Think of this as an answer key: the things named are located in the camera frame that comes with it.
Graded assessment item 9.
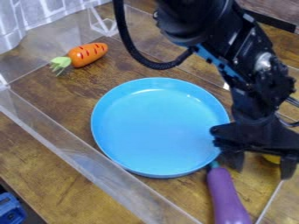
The blue plastic box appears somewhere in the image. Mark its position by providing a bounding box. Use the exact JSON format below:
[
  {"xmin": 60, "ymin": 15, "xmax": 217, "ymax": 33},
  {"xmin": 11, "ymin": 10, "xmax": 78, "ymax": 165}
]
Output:
[{"xmin": 0, "ymin": 192, "xmax": 27, "ymax": 224}]

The orange toy carrot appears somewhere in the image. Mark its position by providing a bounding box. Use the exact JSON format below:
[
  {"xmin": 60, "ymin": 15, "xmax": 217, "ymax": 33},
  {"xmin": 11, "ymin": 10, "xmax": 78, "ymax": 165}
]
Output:
[{"xmin": 51, "ymin": 43, "xmax": 108, "ymax": 75}]

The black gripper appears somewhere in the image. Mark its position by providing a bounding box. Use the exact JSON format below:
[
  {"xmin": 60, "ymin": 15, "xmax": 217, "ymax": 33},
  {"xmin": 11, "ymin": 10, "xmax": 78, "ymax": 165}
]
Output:
[{"xmin": 210, "ymin": 108, "xmax": 299, "ymax": 179}]

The black corrugated cable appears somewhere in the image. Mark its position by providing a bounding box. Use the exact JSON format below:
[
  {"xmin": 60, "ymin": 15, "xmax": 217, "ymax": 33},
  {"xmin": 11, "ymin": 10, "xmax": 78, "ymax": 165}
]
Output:
[{"xmin": 111, "ymin": 0, "xmax": 194, "ymax": 71}]

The blue round tray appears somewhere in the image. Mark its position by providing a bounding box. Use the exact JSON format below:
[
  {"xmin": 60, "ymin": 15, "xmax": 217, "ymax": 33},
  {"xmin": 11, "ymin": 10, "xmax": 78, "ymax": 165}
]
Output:
[{"xmin": 90, "ymin": 78, "xmax": 230, "ymax": 179}]

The white checkered curtain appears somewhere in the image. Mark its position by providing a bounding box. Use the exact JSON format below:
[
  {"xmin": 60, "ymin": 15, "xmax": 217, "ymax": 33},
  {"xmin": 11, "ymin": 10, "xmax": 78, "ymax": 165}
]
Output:
[{"xmin": 0, "ymin": 0, "xmax": 112, "ymax": 54}]

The clear acrylic enclosure wall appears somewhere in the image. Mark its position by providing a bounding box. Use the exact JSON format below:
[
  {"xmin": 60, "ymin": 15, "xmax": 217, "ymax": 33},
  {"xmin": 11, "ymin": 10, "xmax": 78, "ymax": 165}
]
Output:
[{"xmin": 0, "ymin": 10, "xmax": 214, "ymax": 224}]

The yellow toy lemon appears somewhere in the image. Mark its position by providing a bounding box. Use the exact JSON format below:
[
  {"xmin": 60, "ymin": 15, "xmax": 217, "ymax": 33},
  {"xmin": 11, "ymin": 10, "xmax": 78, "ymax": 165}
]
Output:
[{"xmin": 263, "ymin": 154, "xmax": 281, "ymax": 165}]

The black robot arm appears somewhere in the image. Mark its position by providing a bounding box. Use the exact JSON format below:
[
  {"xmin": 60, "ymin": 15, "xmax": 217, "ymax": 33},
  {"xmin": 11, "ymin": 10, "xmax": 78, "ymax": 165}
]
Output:
[{"xmin": 155, "ymin": 0, "xmax": 299, "ymax": 179}]

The purple toy eggplant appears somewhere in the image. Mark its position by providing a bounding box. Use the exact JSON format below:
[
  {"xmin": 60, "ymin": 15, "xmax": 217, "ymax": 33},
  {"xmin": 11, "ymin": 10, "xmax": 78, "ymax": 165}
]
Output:
[{"xmin": 207, "ymin": 161, "xmax": 253, "ymax": 224}]

